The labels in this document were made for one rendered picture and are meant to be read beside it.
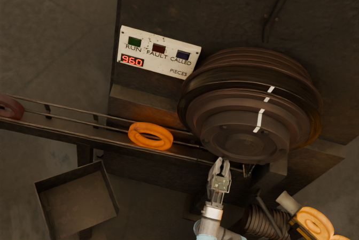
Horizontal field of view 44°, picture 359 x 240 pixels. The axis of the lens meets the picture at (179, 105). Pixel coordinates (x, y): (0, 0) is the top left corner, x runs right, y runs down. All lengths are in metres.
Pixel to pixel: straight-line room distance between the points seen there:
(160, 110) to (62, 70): 1.20
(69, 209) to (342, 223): 1.63
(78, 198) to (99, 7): 1.59
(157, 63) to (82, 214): 0.68
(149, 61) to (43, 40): 1.49
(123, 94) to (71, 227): 0.55
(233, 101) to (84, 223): 0.81
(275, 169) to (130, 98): 0.63
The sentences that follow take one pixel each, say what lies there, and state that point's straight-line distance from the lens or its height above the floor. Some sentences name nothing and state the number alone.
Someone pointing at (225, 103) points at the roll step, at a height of 1.24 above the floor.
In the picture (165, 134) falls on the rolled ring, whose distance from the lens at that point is 1.72.
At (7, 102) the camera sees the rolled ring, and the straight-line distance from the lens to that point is 1.85.
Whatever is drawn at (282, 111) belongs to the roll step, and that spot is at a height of 1.28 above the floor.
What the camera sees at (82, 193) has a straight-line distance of 1.82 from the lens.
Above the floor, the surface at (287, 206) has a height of 0.68.
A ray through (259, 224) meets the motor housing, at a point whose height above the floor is 0.52.
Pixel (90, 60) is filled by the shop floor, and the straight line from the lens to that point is 2.82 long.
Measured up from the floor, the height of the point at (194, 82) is 1.21.
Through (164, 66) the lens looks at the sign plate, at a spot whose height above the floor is 1.11.
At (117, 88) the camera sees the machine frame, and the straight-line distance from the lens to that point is 1.71.
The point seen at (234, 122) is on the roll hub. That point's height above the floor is 1.24.
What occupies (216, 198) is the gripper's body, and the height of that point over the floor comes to 0.74.
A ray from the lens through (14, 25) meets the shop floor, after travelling 2.99.
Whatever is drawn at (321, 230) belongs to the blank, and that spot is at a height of 0.74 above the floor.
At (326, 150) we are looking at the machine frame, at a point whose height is 0.87.
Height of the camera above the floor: 2.35
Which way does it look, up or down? 60 degrees down
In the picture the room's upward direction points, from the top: 21 degrees clockwise
